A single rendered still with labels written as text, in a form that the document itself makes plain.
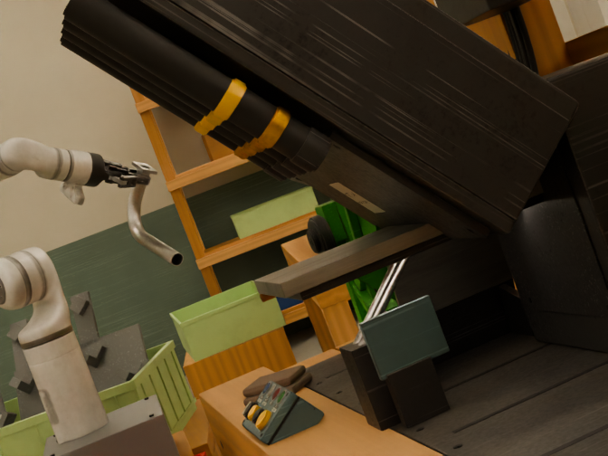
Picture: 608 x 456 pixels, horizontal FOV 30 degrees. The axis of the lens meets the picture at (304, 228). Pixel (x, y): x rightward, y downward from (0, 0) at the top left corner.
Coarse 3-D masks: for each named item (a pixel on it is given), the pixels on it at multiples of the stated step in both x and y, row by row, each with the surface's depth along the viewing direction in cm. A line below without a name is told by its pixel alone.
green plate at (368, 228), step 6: (348, 210) 158; (348, 216) 158; (354, 216) 159; (348, 222) 159; (354, 222) 159; (360, 222) 158; (366, 222) 155; (354, 228) 159; (360, 228) 159; (366, 228) 157; (372, 228) 154; (378, 228) 152; (354, 234) 159; (360, 234) 160
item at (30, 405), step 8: (24, 320) 263; (16, 328) 261; (8, 336) 261; (16, 336) 260; (16, 344) 262; (16, 352) 261; (16, 360) 260; (24, 360) 260; (16, 368) 260; (24, 368) 259; (16, 376) 259; (16, 392) 257; (32, 392) 256; (24, 400) 256; (32, 400) 255; (40, 400) 255; (24, 408) 255; (32, 408) 255; (40, 408) 254; (24, 416) 254
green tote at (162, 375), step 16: (160, 352) 251; (144, 368) 234; (160, 368) 247; (176, 368) 261; (128, 384) 224; (144, 384) 231; (160, 384) 243; (176, 384) 256; (16, 400) 268; (112, 400) 225; (128, 400) 225; (160, 400) 237; (176, 400) 251; (192, 400) 264; (16, 416) 268; (32, 416) 227; (176, 416) 245; (0, 432) 227; (16, 432) 227; (32, 432) 227; (48, 432) 227; (0, 448) 227; (16, 448) 227; (32, 448) 227
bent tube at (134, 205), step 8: (144, 168) 256; (152, 168) 259; (136, 184) 258; (136, 192) 258; (128, 200) 260; (136, 200) 259; (128, 208) 259; (136, 208) 259; (128, 216) 259; (136, 216) 258; (128, 224) 259; (136, 224) 257; (136, 232) 256; (144, 232) 255; (136, 240) 256; (144, 240) 253; (152, 240) 251; (152, 248) 250; (160, 248) 248; (168, 248) 246; (160, 256) 248; (168, 256) 244; (176, 256) 247; (176, 264) 245
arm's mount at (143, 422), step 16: (144, 400) 205; (112, 416) 200; (128, 416) 195; (144, 416) 190; (160, 416) 186; (96, 432) 191; (112, 432) 186; (128, 432) 185; (144, 432) 186; (160, 432) 186; (48, 448) 193; (64, 448) 188; (80, 448) 184; (96, 448) 184; (112, 448) 185; (128, 448) 185; (144, 448) 186; (160, 448) 186; (176, 448) 190
